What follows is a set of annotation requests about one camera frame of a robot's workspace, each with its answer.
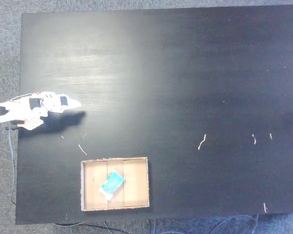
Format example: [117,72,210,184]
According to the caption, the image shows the green block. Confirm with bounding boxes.
[99,171,126,201]

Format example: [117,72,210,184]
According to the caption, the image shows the open cardboard box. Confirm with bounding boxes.
[80,156,150,212]

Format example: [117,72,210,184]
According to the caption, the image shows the white perforated base plate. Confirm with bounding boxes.
[23,116,44,131]

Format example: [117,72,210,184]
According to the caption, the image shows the red and white arm wires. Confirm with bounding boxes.
[11,91,40,101]

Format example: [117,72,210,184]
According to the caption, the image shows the grey cable with black plug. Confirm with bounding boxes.
[5,125,18,205]

